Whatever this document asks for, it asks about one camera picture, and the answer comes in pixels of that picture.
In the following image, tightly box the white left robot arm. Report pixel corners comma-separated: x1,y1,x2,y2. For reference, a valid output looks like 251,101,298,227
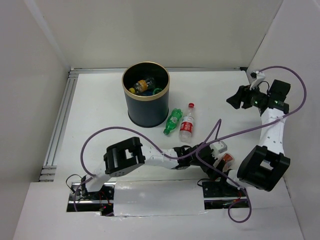
80,137,219,200

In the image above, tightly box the small bottle with yellow cap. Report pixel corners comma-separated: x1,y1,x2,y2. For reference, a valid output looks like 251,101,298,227
128,77,156,95

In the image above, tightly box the green bottle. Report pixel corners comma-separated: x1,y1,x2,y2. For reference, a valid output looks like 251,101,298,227
163,108,183,136
152,87,163,95

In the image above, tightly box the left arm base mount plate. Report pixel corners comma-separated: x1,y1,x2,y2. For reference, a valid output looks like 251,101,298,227
75,183,115,217

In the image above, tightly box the clear bottle with blue label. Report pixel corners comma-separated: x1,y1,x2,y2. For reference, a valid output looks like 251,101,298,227
140,90,153,97

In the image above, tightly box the dark bin with gold rim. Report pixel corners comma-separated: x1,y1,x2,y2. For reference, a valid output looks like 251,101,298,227
121,61,170,128

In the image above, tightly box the aluminium frame rail left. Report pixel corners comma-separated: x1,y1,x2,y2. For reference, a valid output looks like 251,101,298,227
38,73,78,182

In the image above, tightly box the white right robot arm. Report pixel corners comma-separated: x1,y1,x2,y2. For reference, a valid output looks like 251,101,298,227
218,79,291,196

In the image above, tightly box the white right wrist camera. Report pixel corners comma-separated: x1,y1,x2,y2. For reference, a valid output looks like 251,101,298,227
250,71,266,90

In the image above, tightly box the clear bottle with red label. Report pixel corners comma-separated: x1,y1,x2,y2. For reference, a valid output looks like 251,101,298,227
179,103,195,143

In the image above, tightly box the small bottle with red cap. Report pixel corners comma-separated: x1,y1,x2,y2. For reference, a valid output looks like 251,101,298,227
220,153,235,172

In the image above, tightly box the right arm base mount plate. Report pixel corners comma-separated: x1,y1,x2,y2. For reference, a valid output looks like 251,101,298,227
197,178,249,210

